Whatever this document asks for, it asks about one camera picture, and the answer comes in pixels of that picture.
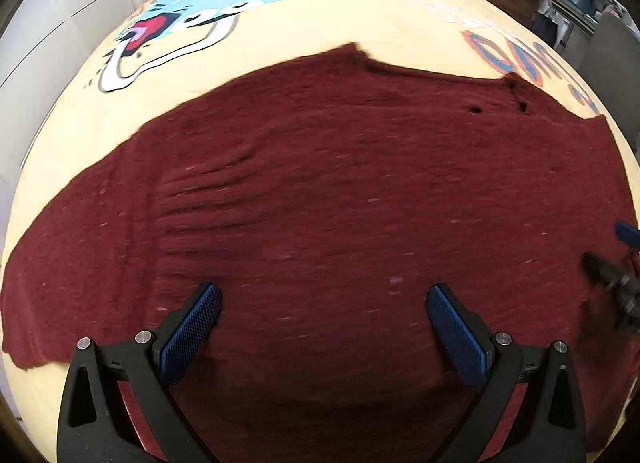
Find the grey green chair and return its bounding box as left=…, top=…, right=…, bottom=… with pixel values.
left=578, top=13, right=640, bottom=142

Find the dark red knit sweater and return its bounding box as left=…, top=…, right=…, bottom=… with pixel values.
left=1, top=46, right=639, bottom=462

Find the white wardrobe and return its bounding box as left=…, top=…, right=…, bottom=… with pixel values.
left=0, top=0, right=151, bottom=244

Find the dark hanging tote bag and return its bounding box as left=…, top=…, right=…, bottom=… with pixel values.
left=530, top=12, right=559, bottom=48

